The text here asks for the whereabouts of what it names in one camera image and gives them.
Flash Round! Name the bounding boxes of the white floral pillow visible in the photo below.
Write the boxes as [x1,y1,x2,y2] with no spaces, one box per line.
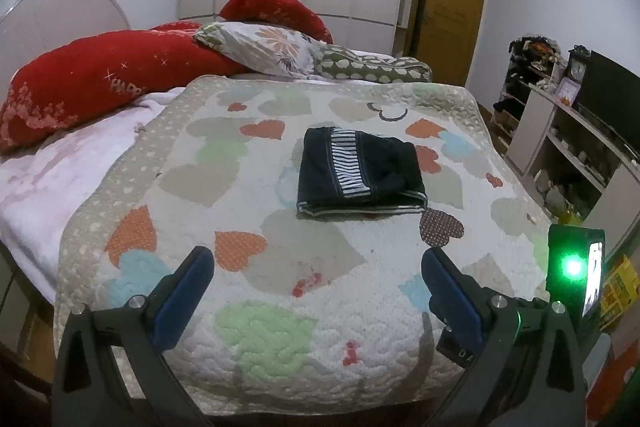
[194,22,326,80]

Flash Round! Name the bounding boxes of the dark navy pants green print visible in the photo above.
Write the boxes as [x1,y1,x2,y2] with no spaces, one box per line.
[296,126,428,220]

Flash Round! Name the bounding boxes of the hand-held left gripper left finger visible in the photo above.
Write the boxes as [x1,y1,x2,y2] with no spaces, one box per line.
[52,246,216,427]

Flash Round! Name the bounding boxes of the pale rounded headboard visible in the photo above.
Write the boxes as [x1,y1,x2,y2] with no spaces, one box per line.
[0,0,132,58]

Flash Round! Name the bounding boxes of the black television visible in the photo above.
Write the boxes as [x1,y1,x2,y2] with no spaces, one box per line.
[575,49,640,150]

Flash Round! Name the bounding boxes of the yellow green toy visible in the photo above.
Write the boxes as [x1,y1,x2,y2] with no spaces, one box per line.
[556,201,585,228]

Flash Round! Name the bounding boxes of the red box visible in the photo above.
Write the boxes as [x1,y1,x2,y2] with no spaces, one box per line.
[584,341,640,425]

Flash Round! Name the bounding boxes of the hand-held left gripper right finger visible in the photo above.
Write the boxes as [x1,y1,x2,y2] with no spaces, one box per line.
[421,247,587,427]

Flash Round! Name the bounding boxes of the wooden door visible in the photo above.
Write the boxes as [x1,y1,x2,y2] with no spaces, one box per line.
[414,0,489,88]

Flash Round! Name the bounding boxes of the pale pink blanket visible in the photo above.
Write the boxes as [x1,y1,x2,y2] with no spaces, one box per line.
[0,86,187,300]

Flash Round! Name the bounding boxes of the heart patterned quilt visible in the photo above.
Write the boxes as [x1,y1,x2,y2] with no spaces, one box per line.
[52,76,557,414]

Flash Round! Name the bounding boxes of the red pillow with lettering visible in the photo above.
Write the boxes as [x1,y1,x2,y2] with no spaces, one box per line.
[0,29,246,155]

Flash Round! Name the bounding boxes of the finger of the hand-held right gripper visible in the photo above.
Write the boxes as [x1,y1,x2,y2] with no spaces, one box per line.
[435,326,485,366]

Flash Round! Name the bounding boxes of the yellow box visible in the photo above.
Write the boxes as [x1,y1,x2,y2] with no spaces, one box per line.
[599,253,640,334]

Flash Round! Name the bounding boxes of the small picture frame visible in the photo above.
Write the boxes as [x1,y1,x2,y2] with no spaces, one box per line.
[555,77,582,108]

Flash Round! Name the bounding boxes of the dark cluttered shelf rack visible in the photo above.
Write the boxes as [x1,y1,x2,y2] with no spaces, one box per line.
[492,35,572,118]

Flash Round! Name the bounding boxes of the dark wooden bed frame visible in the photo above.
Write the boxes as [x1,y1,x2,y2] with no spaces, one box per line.
[0,241,62,427]

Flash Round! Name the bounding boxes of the dark table clock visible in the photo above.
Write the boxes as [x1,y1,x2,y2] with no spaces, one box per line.
[566,46,592,84]

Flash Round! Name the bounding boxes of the green dotted pillow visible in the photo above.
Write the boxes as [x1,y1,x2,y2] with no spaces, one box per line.
[315,44,433,84]

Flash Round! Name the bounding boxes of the white shelf unit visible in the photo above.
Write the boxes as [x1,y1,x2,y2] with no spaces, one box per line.
[492,77,640,260]

